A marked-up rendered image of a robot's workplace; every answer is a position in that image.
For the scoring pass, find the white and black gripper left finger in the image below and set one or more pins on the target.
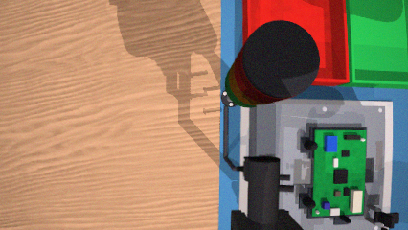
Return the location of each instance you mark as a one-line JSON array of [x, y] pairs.
[[239, 221]]

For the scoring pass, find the green circuit board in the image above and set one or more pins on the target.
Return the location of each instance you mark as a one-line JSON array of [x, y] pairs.
[[339, 172]]

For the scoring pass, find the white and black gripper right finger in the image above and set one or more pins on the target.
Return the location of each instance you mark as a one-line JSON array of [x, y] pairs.
[[287, 222]]

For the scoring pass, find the red bin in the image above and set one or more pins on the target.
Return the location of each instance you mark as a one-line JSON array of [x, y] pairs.
[[325, 20]]

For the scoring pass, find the green open bin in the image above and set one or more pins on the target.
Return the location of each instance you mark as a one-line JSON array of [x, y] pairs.
[[380, 44]]

